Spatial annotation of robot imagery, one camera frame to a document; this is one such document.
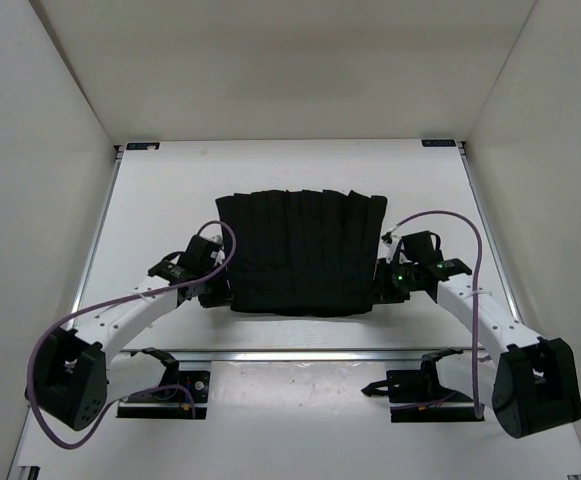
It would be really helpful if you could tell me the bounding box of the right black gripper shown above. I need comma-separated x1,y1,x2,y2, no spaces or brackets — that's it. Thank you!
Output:
366,258,419,305

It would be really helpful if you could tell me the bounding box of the black pleated skirt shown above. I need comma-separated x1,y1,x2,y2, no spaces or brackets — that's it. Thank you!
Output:
215,190,388,317

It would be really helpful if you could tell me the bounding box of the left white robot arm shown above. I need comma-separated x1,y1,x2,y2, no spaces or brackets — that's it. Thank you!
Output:
25,235,232,431

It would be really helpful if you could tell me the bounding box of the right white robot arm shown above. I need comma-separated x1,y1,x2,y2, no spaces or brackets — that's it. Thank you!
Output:
362,231,581,438

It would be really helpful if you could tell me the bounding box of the right corner label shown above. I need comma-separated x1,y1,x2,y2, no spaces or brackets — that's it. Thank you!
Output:
421,139,457,148

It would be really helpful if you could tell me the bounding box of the corner label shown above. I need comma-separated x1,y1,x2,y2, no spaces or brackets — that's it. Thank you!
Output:
125,142,160,151
421,139,457,148

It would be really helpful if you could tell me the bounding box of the left corner label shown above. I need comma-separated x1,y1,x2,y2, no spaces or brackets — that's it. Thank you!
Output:
125,142,160,151

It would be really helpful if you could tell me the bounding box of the aluminium rail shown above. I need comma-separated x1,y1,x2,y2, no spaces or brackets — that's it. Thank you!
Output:
119,348,471,365

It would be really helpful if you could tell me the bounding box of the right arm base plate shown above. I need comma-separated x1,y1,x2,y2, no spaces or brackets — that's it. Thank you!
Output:
361,370,483,424

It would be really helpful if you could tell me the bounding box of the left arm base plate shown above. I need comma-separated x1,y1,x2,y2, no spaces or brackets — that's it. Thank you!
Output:
116,362,211,420

